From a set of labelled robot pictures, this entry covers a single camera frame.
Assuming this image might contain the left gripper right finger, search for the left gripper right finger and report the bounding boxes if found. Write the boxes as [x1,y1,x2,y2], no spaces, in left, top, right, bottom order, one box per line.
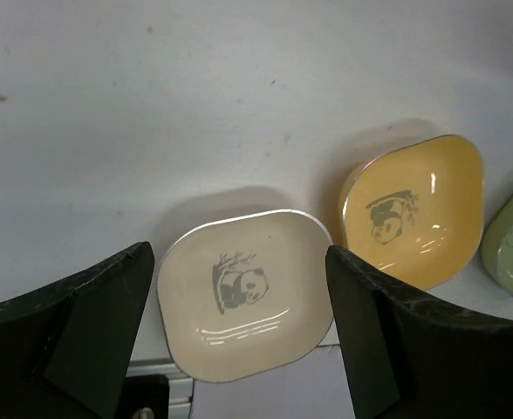
[325,246,513,418]

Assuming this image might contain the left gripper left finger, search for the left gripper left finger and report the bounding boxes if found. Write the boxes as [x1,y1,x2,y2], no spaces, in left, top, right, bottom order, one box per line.
[0,242,154,418]

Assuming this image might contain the yellow panda square dish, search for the yellow panda square dish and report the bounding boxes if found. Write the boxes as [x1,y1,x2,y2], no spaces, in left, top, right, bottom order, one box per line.
[338,134,484,291]

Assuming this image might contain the cream panda square dish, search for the cream panda square dish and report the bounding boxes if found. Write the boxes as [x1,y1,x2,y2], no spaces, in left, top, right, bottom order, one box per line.
[156,209,333,383]

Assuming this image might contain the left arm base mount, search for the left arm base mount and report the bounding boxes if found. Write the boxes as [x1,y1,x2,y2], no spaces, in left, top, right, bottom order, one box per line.
[114,360,194,419]

